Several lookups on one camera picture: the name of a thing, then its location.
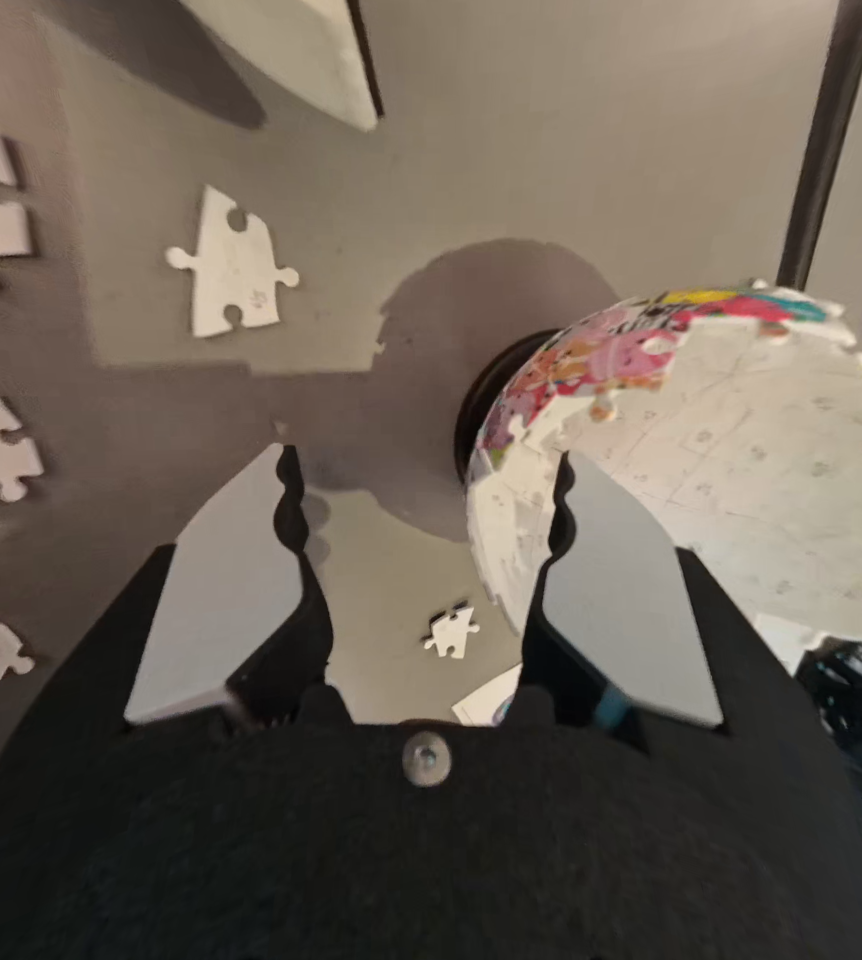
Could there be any black ball stand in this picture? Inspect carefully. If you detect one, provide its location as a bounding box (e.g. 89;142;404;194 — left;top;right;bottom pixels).
452;327;564;484

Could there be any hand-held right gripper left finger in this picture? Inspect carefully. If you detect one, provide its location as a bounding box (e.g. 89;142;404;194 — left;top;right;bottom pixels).
127;443;336;729

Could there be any colourful puzzle ball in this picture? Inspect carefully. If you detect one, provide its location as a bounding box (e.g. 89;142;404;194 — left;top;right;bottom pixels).
464;281;862;649

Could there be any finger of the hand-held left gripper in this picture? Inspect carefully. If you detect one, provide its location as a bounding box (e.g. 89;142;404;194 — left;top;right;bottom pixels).
176;0;387;135

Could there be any puzzle instruction leaflet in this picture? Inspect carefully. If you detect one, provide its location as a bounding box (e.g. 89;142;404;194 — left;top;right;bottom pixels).
452;666;526;730

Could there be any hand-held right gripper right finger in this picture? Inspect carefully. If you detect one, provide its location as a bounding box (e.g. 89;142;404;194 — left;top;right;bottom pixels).
520;450;726;733

